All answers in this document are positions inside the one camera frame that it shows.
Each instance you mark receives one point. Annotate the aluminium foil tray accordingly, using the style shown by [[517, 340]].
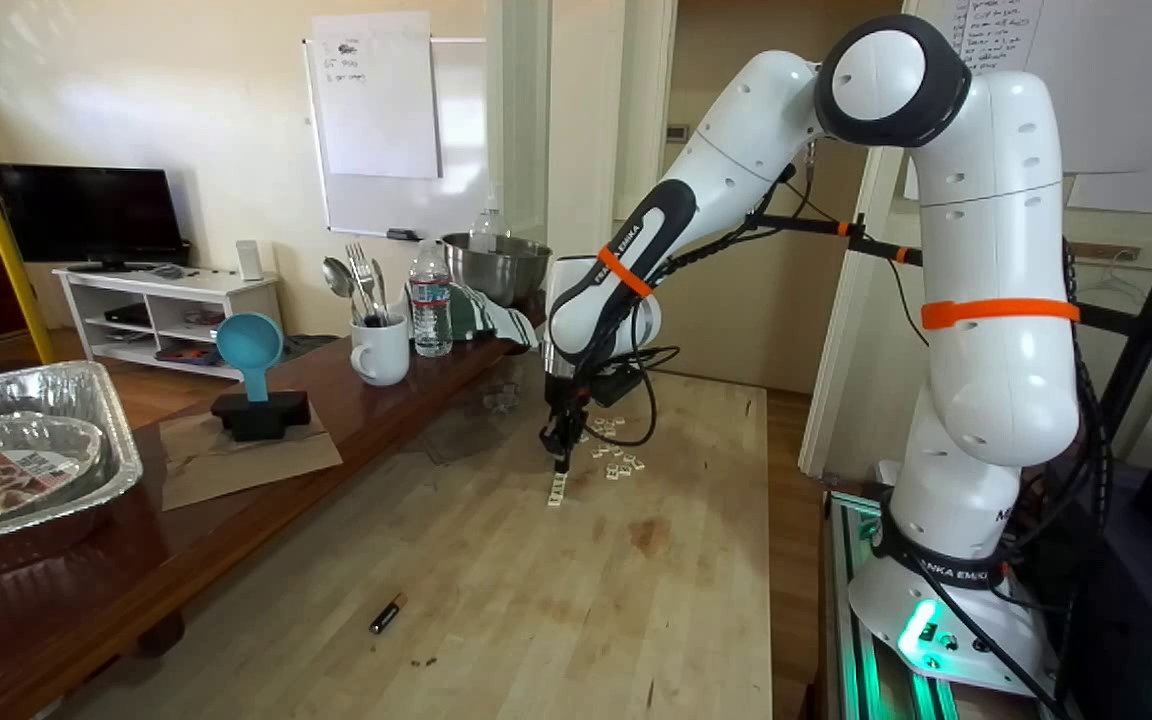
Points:
[[67, 444]]

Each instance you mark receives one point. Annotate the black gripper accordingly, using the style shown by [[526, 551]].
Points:
[[564, 417]]

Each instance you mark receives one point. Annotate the green lit robot base rail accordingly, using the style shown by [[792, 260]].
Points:
[[920, 650]]

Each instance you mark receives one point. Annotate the brown paper sheet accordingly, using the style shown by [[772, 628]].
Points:
[[201, 462]]

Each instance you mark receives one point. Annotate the white letter tile strip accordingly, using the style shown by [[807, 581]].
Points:
[[559, 488]]

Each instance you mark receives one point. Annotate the white tv shelf unit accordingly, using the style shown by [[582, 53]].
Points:
[[161, 322]]

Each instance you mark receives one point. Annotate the small black object on table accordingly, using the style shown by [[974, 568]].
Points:
[[386, 617]]

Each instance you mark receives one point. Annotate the clear plastic water bottle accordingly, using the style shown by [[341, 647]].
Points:
[[429, 310]]

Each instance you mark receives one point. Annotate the yellow stick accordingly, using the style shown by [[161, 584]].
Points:
[[24, 298]]

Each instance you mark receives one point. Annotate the white flipchart whiteboard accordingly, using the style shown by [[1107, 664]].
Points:
[[400, 124]]

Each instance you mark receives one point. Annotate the teal scoop on black stand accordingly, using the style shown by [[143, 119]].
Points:
[[253, 346]]

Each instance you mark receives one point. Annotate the scattered white letter tiles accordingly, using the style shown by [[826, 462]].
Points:
[[612, 450]]

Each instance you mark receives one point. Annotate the large steel mixing bowl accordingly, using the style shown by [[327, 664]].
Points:
[[510, 268]]

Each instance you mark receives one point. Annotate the white ceramic mug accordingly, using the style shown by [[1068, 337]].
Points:
[[382, 348]]

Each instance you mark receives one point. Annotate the green striped white towel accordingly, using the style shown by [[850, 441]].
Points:
[[510, 325]]

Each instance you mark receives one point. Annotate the black television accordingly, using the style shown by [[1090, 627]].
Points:
[[92, 213]]

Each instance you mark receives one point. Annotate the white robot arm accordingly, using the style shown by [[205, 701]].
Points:
[[997, 317]]

